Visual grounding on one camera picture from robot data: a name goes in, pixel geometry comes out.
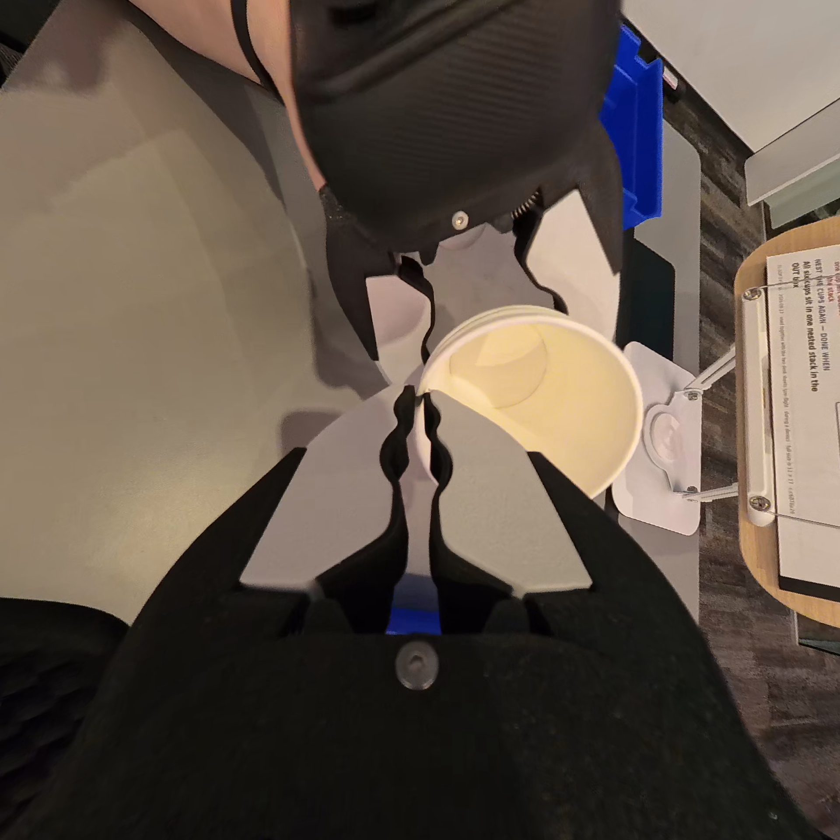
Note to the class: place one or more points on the instruction sheet on wooden stand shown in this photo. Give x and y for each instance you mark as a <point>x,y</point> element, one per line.
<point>755,578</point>

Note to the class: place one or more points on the blue plastic bin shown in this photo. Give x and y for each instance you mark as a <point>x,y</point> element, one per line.
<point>414,620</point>
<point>637,131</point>

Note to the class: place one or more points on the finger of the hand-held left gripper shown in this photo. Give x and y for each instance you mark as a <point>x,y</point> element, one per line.
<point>578,263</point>
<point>394,315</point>

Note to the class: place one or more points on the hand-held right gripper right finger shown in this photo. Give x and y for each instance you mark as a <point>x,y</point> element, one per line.
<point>505,519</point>

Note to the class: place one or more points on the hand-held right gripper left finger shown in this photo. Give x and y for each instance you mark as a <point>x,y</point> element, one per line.
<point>322,519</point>

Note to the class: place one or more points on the black flat mat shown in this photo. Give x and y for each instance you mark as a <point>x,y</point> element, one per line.
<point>650,302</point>

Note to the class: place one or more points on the person's left forearm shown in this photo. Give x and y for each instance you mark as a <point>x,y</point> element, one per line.
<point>184,11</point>

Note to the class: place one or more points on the black wristband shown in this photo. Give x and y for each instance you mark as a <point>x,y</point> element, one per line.
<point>250,40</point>

